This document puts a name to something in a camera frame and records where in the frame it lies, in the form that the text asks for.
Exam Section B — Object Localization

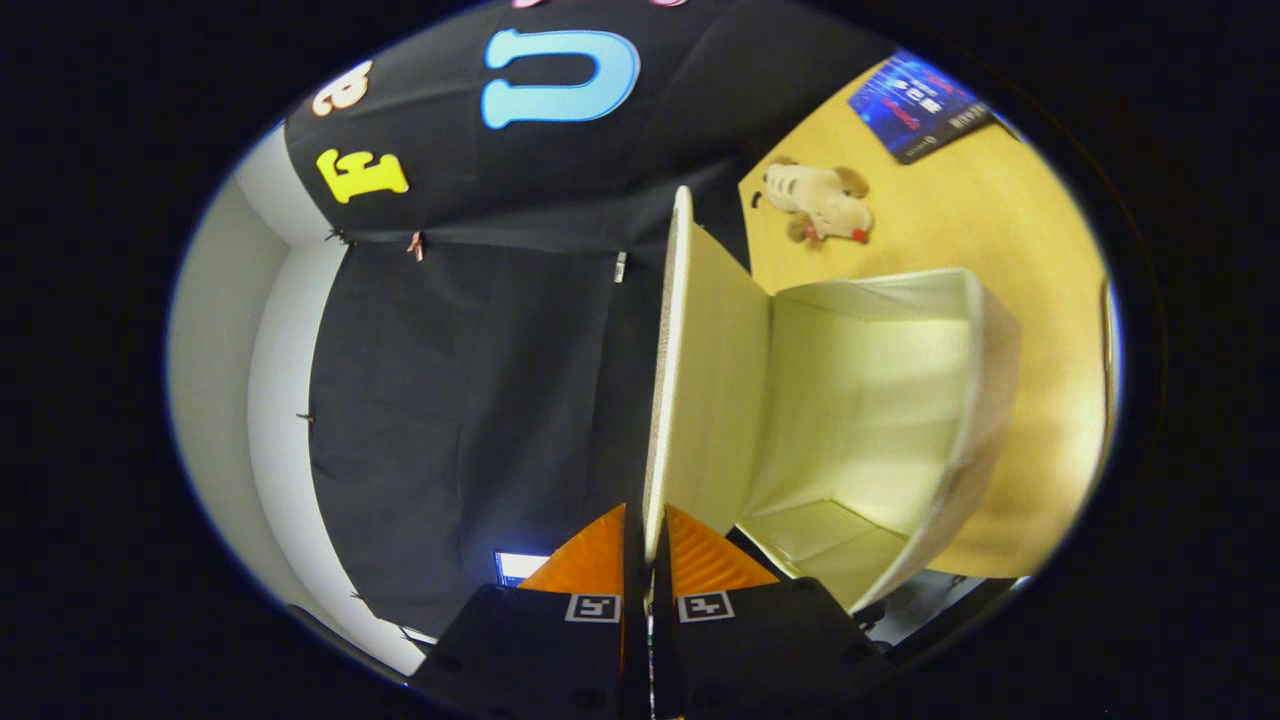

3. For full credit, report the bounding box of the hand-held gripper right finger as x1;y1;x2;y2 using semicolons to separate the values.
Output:
650;504;894;720

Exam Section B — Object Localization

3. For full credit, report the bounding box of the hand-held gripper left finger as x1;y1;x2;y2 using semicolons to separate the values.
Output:
408;502;651;720

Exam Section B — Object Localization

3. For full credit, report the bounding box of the beige fabric storage box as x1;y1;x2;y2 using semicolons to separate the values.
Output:
643;185;1023;613

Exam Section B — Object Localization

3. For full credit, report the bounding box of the lit computer screen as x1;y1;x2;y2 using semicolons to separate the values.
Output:
495;551;553;588

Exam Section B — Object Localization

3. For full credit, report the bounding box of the tan plush dog toy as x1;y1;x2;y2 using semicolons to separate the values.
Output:
752;155;874;249

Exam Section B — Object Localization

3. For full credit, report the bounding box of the dark blue book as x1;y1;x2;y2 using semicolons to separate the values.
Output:
848;50;996;165

